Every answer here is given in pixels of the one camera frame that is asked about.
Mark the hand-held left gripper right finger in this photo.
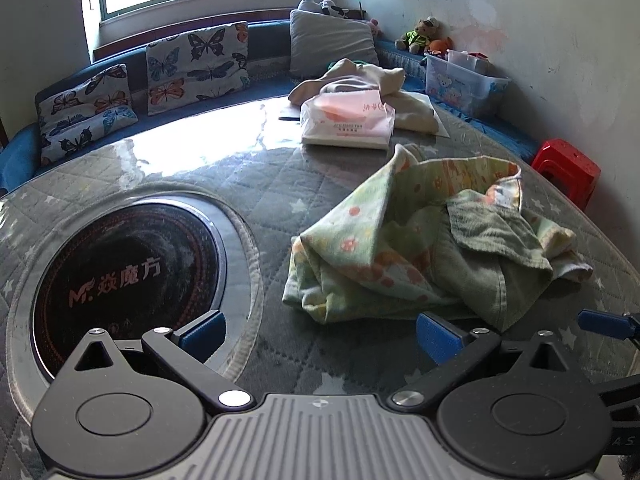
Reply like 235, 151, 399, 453
387, 311, 592, 414

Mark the grey quilted table cover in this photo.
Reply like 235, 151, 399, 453
0, 91, 640, 480

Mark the large grey pillow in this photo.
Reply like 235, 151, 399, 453
289, 9, 381, 80

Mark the blue sofa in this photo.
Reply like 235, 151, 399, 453
0, 19, 541, 196

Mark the green printed shirt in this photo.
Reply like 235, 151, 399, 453
281, 143, 594, 333

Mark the long butterfly print pillow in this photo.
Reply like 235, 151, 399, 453
36, 63, 140, 167

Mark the red plastic stool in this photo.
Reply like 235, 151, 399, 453
531, 138, 602, 208

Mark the round black induction cooktop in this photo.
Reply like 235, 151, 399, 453
27, 197, 231, 386

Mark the brown teddy bear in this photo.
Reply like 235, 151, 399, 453
395, 16, 442, 55

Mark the white plastic tissue pack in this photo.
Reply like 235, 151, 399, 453
300, 91, 397, 152

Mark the black and white plush toy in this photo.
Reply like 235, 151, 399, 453
320, 0, 351, 20

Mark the cream cloth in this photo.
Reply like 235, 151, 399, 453
288, 58, 436, 134

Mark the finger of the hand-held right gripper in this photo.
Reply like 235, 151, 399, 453
596, 374, 640, 413
576, 309, 640, 346

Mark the square butterfly print pillow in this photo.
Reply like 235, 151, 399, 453
145, 21, 252, 117

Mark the clear plastic storage box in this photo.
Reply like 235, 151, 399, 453
424, 49, 512, 118

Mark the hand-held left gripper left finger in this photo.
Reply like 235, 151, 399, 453
59, 309, 253, 414

